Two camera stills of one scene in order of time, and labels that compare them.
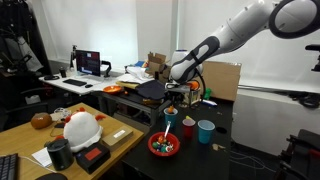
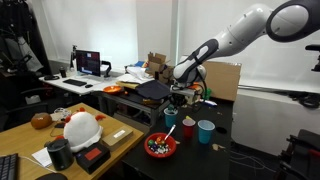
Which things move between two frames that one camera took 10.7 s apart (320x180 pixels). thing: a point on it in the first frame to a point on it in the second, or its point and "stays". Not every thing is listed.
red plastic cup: x=188 y=128 stays
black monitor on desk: x=88 y=62 stays
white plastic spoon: x=168 y=125 to x=172 y=128
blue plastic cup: x=170 y=116 stays
